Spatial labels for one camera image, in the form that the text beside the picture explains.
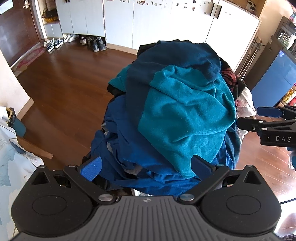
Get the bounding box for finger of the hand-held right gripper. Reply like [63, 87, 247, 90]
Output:
[257, 105, 296, 120]
[237, 117, 296, 135]

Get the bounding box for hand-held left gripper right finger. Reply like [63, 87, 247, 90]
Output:
[177, 155, 263, 205]

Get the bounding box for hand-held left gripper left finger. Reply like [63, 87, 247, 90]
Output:
[30, 156, 115, 205]

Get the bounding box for teal and navy sweater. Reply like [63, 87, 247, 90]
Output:
[108, 40, 242, 178]

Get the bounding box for person's right hand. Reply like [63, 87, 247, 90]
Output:
[288, 148, 296, 170]

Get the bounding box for white floral garment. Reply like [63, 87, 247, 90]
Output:
[235, 88, 258, 143]

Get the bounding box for blue appliance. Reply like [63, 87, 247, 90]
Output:
[250, 49, 296, 110]

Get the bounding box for royal blue garment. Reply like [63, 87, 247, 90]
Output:
[90, 94, 235, 194]

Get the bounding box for red patterned garment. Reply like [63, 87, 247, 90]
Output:
[221, 67, 239, 99]

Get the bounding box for leaning wooden poles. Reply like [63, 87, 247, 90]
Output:
[238, 34, 263, 80]

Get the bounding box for light printed tablecloth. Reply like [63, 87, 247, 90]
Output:
[0, 105, 45, 241]

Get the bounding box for dark storage rack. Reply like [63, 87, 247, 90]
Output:
[266, 14, 296, 55]

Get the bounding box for blue cushion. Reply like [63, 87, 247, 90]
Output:
[12, 115, 27, 138]

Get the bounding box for row of shoes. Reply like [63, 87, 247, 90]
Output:
[43, 34, 107, 53]

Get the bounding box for red patterned doormat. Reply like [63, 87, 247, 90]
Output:
[10, 45, 48, 76]

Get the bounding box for white wardrobe cabinets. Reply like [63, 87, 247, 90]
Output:
[57, 0, 261, 73]

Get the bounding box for yellow and black bag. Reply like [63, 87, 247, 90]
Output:
[41, 9, 58, 24]

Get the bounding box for brown wooden door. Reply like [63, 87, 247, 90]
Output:
[0, 0, 45, 68]

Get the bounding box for wooden wall shelf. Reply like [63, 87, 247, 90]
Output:
[242, 0, 269, 19]

